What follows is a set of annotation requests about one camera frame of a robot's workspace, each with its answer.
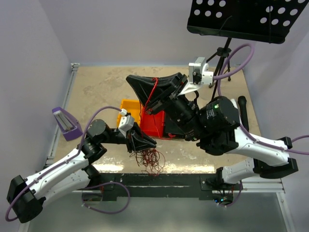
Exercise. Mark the yellow plastic bin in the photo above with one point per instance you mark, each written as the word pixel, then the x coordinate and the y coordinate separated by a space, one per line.
pixel 133 107

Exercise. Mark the black music stand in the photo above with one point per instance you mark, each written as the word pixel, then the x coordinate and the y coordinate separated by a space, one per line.
pixel 267 21

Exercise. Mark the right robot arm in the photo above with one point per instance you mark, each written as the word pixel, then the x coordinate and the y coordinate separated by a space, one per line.
pixel 216 128

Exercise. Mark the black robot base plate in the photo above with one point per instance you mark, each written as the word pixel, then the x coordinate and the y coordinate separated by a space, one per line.
pixel 201 186

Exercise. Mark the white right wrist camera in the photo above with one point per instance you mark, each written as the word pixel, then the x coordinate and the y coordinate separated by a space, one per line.
pixel 199 76

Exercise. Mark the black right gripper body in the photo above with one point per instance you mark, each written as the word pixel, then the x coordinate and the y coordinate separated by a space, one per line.
pixel 155 106

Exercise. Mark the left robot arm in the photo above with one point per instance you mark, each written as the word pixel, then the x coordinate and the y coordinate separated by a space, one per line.
pixel 28 196

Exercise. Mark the black plastic bin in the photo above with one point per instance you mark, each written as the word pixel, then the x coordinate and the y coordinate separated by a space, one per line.
pixel 171 130

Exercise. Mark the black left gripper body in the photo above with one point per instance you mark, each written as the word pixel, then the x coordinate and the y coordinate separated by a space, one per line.
pixel 117 137

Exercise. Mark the red plastic bin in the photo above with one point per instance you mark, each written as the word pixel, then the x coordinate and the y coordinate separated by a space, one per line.
pixel 152 125

